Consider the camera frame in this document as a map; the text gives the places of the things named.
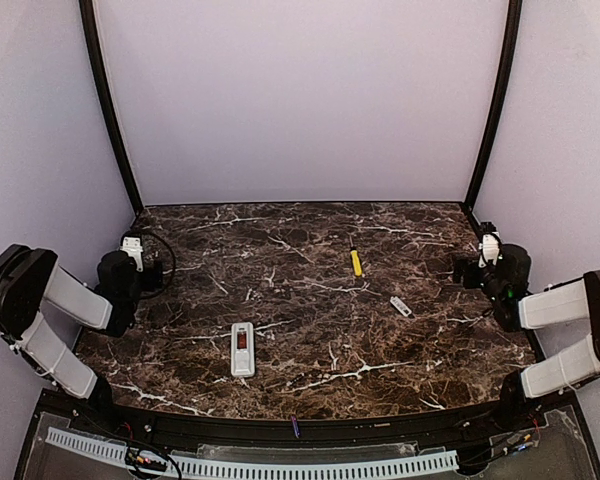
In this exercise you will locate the white slotted cable duct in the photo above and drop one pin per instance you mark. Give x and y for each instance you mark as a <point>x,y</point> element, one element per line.
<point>186,467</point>

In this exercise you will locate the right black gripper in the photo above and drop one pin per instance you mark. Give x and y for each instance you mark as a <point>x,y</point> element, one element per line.
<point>465,273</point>

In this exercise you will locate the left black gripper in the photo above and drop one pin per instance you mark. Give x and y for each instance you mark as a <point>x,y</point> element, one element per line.
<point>153,273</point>

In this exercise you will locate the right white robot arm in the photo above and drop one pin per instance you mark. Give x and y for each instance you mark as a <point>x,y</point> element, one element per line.
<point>501,272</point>

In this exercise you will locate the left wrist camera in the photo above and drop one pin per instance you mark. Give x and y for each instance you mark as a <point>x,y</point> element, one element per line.
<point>131,244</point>

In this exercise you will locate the white battery cover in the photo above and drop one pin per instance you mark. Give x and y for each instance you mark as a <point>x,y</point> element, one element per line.
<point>401,306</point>

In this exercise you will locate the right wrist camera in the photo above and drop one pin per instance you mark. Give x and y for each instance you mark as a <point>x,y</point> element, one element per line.
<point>490,245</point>

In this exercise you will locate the yellow handled screwdriver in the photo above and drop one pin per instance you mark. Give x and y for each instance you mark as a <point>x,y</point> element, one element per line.
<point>355,259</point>

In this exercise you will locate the black front table rail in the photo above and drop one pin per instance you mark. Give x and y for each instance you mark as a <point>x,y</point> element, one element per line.
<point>467,428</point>

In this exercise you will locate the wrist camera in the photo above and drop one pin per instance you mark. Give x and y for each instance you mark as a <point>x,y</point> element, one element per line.
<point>490,245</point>
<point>131,244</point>

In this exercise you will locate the white remote control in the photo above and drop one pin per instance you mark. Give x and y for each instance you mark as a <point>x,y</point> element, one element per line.
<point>242,352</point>

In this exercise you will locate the left black frame post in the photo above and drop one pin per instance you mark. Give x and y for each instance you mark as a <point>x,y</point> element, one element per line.
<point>105,98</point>

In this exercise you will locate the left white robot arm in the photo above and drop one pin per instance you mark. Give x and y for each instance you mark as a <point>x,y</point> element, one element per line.
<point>31,277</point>

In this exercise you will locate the black frame post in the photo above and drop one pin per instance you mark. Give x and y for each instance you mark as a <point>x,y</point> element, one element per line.
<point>105,98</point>
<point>501,83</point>

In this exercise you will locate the right black frame post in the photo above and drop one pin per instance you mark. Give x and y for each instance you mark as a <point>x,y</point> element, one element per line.
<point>501,83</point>

